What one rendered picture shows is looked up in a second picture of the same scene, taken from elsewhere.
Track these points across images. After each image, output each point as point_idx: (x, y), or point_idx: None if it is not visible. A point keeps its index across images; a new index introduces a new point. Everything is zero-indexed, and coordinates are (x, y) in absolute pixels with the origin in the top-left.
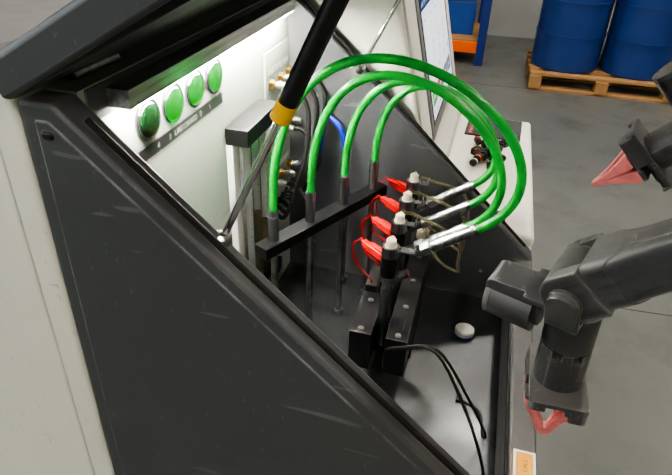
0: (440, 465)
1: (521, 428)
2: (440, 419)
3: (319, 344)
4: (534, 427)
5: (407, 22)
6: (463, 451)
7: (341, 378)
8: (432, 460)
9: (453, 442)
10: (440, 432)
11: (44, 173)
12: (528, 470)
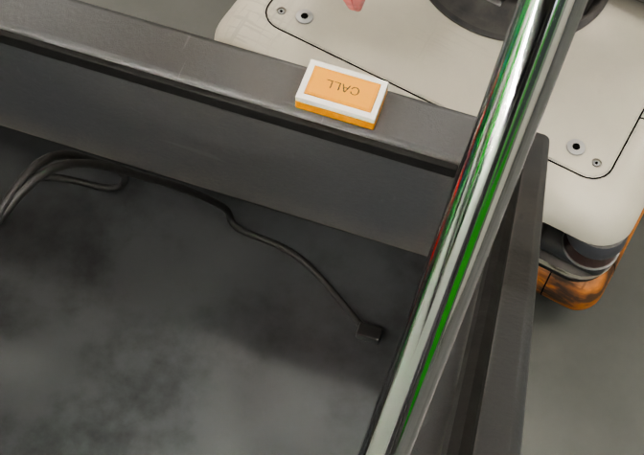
0: (524, 208)
1: (226, 69)
2: (48, 271)
3: (487, 368)
4: (224, 43)
5: None
6: (149, 239)
7: (525, 338)
8: (529, 217)
9: (122, 256)
10: (88, 279)
11: None
12: (355, 84)
